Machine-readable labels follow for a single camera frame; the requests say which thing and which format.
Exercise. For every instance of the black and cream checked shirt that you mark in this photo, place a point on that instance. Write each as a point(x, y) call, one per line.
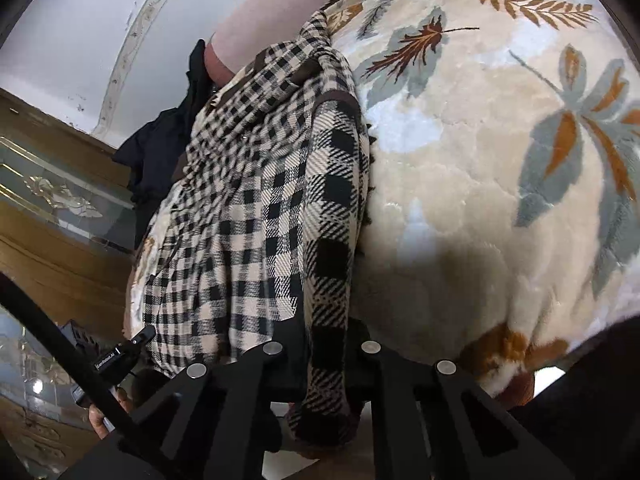
point(250, 185)

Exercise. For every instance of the pink pillow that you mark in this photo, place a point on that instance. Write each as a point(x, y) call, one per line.
point(260, 15)

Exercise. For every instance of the wooden cabinet with glass door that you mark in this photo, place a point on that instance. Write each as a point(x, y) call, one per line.
point(50, 240)

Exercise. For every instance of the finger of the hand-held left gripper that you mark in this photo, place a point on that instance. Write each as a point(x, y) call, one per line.
point(141, 337)

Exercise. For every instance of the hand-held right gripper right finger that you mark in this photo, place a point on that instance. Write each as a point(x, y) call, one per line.
point(395, 377)

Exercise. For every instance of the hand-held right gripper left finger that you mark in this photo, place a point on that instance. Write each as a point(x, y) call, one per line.
point(250, 385)

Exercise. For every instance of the leaf print cream blanket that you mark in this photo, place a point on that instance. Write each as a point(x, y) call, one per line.
point(475, 185)

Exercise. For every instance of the dark navy garment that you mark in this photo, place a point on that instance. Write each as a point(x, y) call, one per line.
point(155, 160)

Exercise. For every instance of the person's left hand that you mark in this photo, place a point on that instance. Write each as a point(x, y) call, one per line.
point(107, 410)

